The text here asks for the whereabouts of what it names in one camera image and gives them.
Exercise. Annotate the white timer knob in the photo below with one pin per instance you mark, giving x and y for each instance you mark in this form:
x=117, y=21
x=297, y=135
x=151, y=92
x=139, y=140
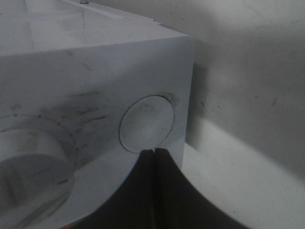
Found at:
x=36, y=177

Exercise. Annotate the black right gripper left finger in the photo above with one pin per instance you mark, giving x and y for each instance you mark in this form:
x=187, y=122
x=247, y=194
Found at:
x=130, y=207

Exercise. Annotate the round white door-release button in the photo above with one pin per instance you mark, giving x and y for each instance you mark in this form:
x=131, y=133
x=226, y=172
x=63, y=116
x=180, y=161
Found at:
x=146, y=123

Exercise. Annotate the white microwave oven body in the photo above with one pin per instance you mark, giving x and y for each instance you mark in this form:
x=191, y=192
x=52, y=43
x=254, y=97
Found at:
x=71, y=68

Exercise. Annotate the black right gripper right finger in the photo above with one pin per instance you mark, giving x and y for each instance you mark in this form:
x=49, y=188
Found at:
x=178, y=205

